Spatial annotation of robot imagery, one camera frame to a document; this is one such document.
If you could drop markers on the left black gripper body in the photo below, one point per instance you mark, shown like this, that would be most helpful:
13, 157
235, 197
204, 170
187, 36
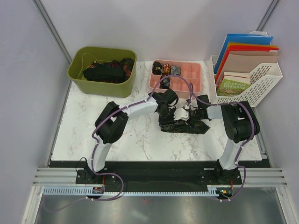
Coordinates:
167, 117

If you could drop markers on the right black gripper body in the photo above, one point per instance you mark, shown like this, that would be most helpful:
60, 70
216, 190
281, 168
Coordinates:
194, 115

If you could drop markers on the dark green leaf-patterned tie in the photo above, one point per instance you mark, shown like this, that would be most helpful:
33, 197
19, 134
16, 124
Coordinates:
190, 127

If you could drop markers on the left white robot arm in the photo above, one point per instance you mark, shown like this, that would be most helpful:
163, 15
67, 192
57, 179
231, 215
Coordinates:
110, 125

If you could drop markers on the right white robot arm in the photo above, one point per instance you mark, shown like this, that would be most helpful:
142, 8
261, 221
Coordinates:
240, 124

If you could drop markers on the pile of dark ties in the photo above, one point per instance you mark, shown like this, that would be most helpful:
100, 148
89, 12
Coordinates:
112, 72

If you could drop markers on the pink compartment organizer tray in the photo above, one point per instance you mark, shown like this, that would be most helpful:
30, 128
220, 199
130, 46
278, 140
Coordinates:
190, 73

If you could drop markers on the rolled dark blue tie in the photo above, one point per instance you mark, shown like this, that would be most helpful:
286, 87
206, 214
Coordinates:
165, 82

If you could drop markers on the green treehouse book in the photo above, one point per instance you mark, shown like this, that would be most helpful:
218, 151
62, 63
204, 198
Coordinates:
233, 84

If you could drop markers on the rolled grey tie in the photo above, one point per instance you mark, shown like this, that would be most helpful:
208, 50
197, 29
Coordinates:
175, 70

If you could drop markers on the rolled red orange tie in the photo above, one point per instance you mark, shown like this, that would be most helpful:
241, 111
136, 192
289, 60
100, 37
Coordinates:
166, 69

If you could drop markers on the rolled dark patterned tie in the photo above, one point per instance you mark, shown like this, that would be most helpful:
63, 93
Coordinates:
157, 68

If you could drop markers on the beige folder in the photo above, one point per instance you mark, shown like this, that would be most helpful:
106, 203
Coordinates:
245, 61

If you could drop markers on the white perforated file holder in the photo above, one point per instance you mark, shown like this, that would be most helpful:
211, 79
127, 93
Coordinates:
264, 77

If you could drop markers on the red folder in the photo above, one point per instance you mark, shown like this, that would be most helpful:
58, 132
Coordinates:
243, 58

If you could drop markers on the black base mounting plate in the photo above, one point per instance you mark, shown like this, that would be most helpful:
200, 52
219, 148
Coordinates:
155, 186

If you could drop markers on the orange folder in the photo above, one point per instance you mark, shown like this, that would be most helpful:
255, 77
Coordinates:
235, 46

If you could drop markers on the blue folder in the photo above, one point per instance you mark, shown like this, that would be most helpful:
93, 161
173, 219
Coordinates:
241, 38

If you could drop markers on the olive green plastic bin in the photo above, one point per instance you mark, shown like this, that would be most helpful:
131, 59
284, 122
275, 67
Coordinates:
86, 56

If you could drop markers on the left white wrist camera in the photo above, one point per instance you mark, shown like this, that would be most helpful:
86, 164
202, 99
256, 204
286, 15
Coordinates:
181, 114

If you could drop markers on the white slotted cable duct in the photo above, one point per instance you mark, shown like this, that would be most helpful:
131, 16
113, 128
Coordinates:
92, 191

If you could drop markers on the aluminium frame rail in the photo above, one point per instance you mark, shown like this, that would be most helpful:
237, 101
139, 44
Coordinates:
254, 177

